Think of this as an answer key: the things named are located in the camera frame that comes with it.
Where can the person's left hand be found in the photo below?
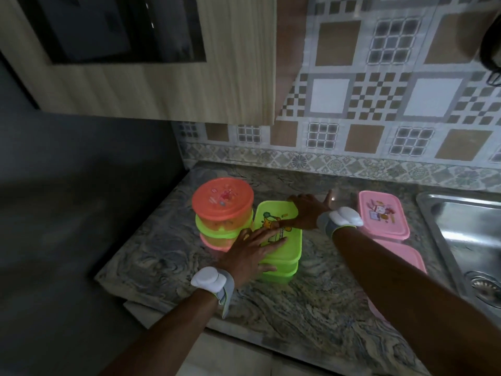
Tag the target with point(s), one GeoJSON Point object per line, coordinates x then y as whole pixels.
{"type": "Point", "coordinates": [244, 258]}

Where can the person's right hand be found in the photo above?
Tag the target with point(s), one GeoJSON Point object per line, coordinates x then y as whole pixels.
{"type": "Point", "coordinates": [311, 213]}

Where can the pink round lid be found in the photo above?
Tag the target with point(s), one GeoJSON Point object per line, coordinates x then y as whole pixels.
{"type": "Point", "coordinates": [215, 244]}

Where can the green round lid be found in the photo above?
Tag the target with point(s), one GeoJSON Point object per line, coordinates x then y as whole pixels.
{"type": "Point", "coordinates": [219, 232]}

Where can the orange round lid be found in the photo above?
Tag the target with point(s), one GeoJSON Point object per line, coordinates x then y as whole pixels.
{"type": "Point", "coordinates": [223, 195]}

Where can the small pink rectangular container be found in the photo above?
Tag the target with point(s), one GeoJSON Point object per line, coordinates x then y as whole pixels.
{"type": "Point", "coordinates": [383, 211]}

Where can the large pink rectangular container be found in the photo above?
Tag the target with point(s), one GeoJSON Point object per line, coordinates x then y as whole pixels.
{"type": "Point", "coordinates": [407, 256]}

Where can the wooden cabinet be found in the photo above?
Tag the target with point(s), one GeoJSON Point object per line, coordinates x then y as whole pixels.
{"type": "Point", "coordinates": [235, 74]}

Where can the person's right forearm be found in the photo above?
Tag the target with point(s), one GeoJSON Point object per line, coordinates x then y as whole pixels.
{"type": "Point", "coordinates": [411, 301]}

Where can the white grey wrist tracker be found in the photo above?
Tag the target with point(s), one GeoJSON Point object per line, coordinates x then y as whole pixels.
{"type": "Point", "coordinates": [346, 219]}
{"type": "Point", "coordinates": [207, 279]}

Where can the steel sink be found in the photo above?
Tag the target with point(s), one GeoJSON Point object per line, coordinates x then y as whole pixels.
{"type": "Point", "coordinates": [462, 223]}

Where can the steel sink drain strainer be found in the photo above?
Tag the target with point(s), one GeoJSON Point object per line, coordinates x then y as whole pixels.
{"type": "Point", "coordinates": [487, 287]}

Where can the steel pan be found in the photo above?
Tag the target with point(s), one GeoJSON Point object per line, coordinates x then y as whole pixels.
{"type": "Point", "coordinates": [493, 50]}

